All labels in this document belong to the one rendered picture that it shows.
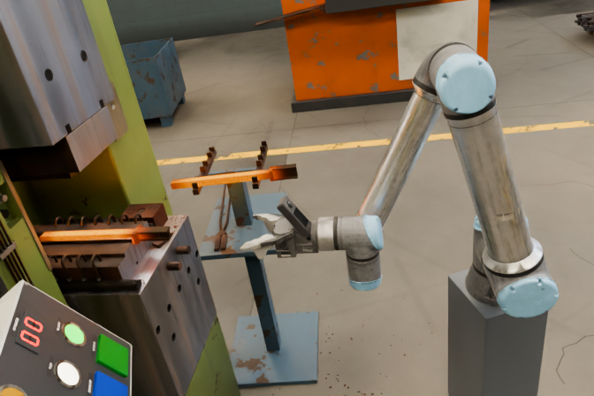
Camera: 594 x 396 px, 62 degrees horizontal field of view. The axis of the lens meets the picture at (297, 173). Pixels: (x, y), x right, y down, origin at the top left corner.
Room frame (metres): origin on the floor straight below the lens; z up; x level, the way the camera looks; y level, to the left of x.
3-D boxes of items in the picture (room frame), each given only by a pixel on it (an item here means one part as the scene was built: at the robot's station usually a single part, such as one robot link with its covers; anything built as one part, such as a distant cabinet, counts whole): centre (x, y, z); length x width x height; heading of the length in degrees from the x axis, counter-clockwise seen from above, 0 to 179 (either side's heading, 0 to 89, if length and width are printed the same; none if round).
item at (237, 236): (1.63, 0.23, 0.70); 0.40 x 0.30 x 0.02; 173
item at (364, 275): (1.07, -0.14, 0.86); 0.12 x 0.09 x 0.12; 172
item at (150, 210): (1.37, 0.51, 0.95); 0.12 x 0.09 x 0.07; 77
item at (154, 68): (5.16, 1.73, 0.36); 1.21 x 0.81 x 0.72; 87
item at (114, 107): (1.52, 0.55, 1.27); 0.09 x 0.02 x 0.17; 167
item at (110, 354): (0.74, 0.43, 1.01); 0.07 x 0.05 x 0.07; 12
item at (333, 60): (4.86, -0.96, 0.62); 2.10 x 1.12 x 1.25; 81
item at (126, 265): (1.23, 0.70, 0.96); 0.42 x 0.20 x 0.09; 77
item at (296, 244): (1.10, 0.03, 0.97); 0.12 x 0.08 x 0.09; 77
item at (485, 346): (1.18, -0.57, 0.30); 0.22 x 0.22 x 0.60; 11
